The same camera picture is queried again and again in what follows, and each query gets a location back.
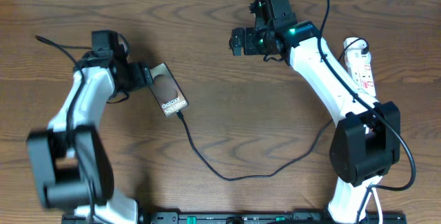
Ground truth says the Samsung Galaxy smartphone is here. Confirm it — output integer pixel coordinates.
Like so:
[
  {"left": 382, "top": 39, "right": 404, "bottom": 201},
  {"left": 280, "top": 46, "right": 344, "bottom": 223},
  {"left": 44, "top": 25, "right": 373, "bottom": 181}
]
[{"left": 150, "top": 63, "right": 189, "bottom": 117}]

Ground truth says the black USB charging cable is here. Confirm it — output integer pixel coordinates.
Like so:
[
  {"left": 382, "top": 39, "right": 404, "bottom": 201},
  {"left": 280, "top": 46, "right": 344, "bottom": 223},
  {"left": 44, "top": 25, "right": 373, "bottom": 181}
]
[{"left": 175, "top": 37, "right": 370, "bottom": 183}]

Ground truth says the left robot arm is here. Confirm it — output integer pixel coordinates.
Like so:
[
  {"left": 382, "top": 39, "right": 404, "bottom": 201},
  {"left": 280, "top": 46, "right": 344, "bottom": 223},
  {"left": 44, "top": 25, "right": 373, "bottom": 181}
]
[{"left": 26, "top": 30, "right": 153, "bottom": 223}]

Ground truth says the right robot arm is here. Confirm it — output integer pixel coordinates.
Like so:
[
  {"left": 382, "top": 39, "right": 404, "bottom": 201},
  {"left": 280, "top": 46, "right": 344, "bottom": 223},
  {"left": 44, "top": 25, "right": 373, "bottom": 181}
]
[{"left": 229, "top": 0, "right": 400, "bottom": 223}]

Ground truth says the white USB charger plug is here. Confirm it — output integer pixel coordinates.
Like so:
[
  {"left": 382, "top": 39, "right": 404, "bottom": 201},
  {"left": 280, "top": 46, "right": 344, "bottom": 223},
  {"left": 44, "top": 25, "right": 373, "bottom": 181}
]
[{"left": 344, "top": 39, "right": 371, "bottom": 68}]

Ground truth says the white power strip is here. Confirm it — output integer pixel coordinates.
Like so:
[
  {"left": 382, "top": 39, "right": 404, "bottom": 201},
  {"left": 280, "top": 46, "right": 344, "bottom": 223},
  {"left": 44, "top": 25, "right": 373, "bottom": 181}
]
[{"left": 344, "top": 37, "right": 376, "bottom": 96}]

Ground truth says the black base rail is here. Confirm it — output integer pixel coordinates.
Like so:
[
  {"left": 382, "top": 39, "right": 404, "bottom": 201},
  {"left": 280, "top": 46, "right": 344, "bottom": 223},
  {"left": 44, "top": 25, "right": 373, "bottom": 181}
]
[{"left": 61, "top": 211, "right": 407, "bottom": 224}]

